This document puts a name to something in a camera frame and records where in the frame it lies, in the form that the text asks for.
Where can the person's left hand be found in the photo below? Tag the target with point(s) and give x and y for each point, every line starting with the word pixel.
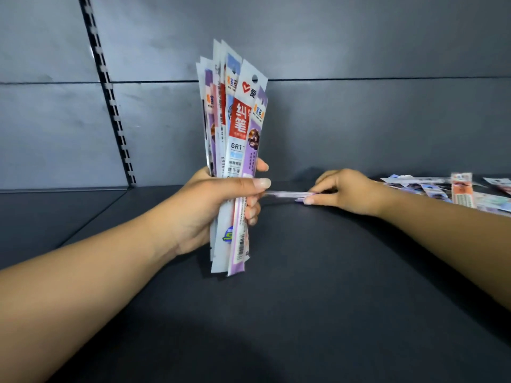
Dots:
pixel 191 213

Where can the person's right hand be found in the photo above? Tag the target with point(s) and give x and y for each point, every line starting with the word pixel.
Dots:
pixel 351 191

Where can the person's left little finger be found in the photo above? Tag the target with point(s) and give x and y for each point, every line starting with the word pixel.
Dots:
pixel 252 221

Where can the person's left thumb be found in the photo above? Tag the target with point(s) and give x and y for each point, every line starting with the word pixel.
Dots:
pixel 239 186

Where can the person's right thumb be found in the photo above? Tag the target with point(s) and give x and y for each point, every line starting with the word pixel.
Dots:
pixel 321 199

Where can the person's right middle finger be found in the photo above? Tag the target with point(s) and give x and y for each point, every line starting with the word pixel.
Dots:
pixel 327 175

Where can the person's left middle finger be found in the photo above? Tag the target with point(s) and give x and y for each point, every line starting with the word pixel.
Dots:
pixel 253 200

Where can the slim purple pen packet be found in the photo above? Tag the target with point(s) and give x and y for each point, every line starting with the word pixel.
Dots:
pixel 285 194

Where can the purple pen packet round picture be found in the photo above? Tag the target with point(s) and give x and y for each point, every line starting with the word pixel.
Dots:
pixel 254 155

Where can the white pen packet red label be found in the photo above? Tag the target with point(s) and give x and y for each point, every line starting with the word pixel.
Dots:
pixel 238 131

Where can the white pen packet purple stripe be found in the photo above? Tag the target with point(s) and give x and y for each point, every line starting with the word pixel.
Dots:
pixel 207 111

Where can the white pen packet red stripe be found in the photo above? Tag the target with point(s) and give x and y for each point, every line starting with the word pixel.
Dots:
pixel 217 95

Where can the white pen packet blue top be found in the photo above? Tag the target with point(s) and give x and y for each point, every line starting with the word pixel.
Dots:
pixel 231 71

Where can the person's left forearm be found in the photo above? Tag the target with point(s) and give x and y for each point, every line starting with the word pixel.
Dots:
pixel 80 287

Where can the person's right forearm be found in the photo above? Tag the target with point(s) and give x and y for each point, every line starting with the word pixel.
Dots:
pixel 451 235

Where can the pile of pen packets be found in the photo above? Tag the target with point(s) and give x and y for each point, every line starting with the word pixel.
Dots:
pixel 463 191

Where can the slotted metal shelf upright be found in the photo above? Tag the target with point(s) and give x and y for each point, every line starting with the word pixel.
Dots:
pixel 109 95

